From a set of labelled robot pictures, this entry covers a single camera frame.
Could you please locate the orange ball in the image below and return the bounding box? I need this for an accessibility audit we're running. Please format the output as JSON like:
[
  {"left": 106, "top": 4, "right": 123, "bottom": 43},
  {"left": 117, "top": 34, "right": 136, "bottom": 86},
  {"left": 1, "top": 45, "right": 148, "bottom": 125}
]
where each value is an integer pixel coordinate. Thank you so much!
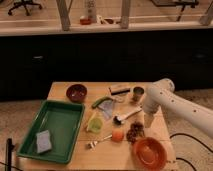
[{"left": 112, "top": 129, "right": 124, "bottom": 142}]

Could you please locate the dark red bowl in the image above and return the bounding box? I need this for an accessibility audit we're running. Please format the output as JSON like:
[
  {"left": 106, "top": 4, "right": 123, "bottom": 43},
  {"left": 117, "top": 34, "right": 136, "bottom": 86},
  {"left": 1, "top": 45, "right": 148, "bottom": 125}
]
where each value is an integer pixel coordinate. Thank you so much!
[{"left": 66, "top": 84, "right": 87, "bottom": 103}]

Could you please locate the brown grape bunch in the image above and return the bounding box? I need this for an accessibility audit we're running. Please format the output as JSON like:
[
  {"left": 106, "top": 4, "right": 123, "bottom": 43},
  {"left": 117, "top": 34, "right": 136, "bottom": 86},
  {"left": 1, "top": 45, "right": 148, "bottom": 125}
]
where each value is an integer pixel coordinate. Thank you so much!
[{"left": 126, "top": 122, "right": 144, "bottom": 144}]

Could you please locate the small red dish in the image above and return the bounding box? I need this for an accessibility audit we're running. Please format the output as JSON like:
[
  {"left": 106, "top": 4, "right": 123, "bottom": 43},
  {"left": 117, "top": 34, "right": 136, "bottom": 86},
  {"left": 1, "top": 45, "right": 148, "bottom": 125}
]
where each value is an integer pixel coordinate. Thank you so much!
[{"left": 80, "top": 16, "right": 92, "bottom": 25}]

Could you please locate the grey sponge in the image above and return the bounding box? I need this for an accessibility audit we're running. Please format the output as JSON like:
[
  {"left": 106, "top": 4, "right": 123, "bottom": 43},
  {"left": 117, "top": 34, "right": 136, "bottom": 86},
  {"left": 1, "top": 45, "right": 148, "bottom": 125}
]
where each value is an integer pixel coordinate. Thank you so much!
[{"left": 36, "top": 130, "right": 52, "bottom": 153}]

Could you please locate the yellow wedge piece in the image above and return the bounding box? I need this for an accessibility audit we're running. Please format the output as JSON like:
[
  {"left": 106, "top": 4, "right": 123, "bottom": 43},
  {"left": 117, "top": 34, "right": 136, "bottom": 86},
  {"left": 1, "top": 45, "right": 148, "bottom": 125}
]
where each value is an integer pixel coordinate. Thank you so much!
[{"left": 85, "top": 112, "right": 97, "bottom": 131}]

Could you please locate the black floor cable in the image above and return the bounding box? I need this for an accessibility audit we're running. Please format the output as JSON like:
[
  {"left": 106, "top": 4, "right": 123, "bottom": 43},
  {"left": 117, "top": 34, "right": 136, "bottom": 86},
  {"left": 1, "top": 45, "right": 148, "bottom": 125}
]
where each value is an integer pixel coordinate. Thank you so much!
[{"left": 169, "top": 132, "right": 213, "bottom": 171}]

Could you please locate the grey cloth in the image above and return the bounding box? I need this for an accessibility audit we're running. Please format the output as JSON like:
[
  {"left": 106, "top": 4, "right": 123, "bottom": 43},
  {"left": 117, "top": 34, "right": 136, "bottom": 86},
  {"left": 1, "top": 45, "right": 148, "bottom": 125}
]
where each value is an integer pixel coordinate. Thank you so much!
[{"left": 98, "top": 100, "right": 115, "bottom": 120}]

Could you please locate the black office chair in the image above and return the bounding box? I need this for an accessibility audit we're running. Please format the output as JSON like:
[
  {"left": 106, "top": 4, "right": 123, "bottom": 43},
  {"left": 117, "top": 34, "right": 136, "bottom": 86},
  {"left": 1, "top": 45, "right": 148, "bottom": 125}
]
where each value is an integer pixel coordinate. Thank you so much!
[{"left": 8, "top": 0, "right": 43, "bottom": 16}]

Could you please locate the green cucumber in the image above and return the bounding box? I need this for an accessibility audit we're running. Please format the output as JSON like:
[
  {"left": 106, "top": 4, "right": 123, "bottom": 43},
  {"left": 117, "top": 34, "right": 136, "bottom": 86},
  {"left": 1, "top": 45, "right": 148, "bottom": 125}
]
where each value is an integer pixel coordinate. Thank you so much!
[{"left": 91, "top": 97, "right": 112, "bottom": 109}]

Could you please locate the metal can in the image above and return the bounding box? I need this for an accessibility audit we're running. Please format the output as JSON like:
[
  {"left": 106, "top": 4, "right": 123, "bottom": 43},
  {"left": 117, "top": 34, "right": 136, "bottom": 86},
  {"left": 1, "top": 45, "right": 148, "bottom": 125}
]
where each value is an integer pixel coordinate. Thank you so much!
[{"left": 132, "top": 87, "right": 144, "bottom": 102}]

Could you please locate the orange bowl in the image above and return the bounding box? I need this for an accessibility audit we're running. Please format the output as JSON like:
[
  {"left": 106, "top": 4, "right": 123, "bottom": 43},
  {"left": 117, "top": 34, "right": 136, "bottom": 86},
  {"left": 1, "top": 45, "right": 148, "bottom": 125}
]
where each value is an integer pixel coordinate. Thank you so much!
[{"left": 132, "top": 137, "right": 167, "bottom": 171}]

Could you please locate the green plastic tray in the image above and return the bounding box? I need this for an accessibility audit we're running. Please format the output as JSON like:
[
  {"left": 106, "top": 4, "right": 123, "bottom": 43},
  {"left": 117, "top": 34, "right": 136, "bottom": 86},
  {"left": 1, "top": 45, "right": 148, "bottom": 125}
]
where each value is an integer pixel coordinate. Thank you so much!
[{"left": 17, "top": 100, "right": 85, "bottom": 164}]

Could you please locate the silver fork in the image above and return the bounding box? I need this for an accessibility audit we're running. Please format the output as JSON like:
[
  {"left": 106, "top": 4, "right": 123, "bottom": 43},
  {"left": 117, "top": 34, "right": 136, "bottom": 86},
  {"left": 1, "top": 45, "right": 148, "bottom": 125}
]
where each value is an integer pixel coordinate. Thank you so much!
[{"left": 85, "top": 134, "right": 112, "bottom": 149}]

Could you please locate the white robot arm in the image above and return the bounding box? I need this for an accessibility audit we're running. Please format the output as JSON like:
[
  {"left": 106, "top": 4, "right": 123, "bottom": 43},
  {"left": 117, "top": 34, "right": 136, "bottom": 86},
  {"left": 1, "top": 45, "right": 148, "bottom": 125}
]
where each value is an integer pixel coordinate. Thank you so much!
[{"left": 142, "top": 78, "right": 213, "bottom": 138}]

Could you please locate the black stand post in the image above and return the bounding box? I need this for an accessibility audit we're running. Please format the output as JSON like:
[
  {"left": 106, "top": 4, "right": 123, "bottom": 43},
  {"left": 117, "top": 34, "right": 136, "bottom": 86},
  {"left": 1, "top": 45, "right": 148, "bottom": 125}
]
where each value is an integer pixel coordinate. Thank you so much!
[{"left": 5, "top": 138, "right": 15, "bottom": 171}]

